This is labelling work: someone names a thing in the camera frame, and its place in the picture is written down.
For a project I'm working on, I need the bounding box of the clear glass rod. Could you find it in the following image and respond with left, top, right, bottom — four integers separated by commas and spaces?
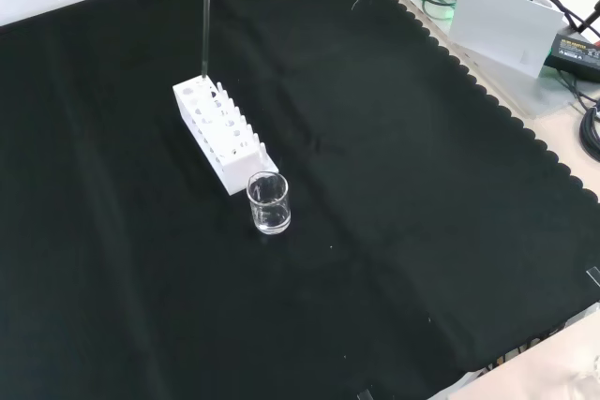
201, 0, 215, 79

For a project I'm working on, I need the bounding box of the small clear glass beaker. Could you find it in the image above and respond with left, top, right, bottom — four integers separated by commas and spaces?
246, 171, 293, 236

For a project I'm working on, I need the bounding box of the white test tube rack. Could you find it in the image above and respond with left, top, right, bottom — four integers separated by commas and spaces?
172, 76, 281, 197

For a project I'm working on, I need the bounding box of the black bench cloth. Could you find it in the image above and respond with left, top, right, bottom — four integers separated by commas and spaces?
0, 0, 600, 400

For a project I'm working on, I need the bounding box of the pale board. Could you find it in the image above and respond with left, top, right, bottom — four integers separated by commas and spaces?
448, 0, 566, 80

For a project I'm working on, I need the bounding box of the black power adapter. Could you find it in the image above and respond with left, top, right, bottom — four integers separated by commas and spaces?
543, 31, 600, 75

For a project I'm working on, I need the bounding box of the grey base plate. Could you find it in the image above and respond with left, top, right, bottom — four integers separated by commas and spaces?
397, 0, 600, 118

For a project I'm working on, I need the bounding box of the coiled black cable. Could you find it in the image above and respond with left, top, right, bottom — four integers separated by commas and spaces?
579, 106, 600, 162

